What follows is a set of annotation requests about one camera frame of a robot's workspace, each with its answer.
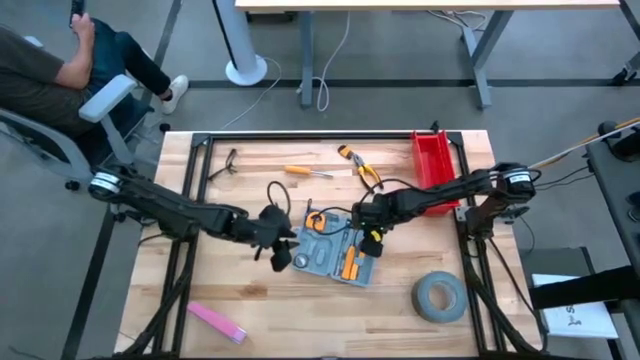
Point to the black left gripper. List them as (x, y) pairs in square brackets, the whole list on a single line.
[(281, 260)]

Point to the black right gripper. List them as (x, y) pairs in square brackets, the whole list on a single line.
[(371, 249)]

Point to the grey-blue plastic tool case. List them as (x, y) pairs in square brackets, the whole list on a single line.
[(320, 250)]

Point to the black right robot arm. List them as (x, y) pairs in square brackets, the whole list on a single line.
[(440, 192)]

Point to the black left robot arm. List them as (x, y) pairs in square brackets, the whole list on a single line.
[(165, 207)]

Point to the black safety glasses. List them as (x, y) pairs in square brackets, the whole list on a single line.
[(233, 162)]

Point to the pink flat box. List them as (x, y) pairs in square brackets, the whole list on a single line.
[(217, 322)]

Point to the grey floor box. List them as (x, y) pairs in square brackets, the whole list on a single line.
[(555, 260)]

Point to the black flat bar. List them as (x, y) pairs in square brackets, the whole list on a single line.
[(580, 289)]

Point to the white printed paper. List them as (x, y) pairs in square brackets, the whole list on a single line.
[(575, 320)]

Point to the white rod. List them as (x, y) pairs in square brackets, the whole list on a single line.
[(575, 151)]

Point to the grey office chair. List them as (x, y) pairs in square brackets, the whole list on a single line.
[(107, 97)]

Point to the black side table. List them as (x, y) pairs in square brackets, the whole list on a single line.
[(615, 200)]

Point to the wooden desk grey legs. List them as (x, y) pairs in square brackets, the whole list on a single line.
[(425, 5)]

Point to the person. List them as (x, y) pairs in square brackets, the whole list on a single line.
[(30, 80)]

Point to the black caster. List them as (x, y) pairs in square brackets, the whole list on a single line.
[(625, 75)]

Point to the black phone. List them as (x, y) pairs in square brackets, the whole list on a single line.
[(76, 6)]

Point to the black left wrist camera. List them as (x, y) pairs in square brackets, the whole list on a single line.
[(274, 215)]

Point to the grey duct tape roll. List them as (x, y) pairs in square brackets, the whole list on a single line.
[(422, 300)]

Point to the black aluminium table frame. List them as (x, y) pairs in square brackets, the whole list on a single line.
[(325, 136)]

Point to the red bin wall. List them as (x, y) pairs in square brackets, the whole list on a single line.
[(430, 150)]

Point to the grey pedestal column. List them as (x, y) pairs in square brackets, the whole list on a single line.
[(240, 45)]

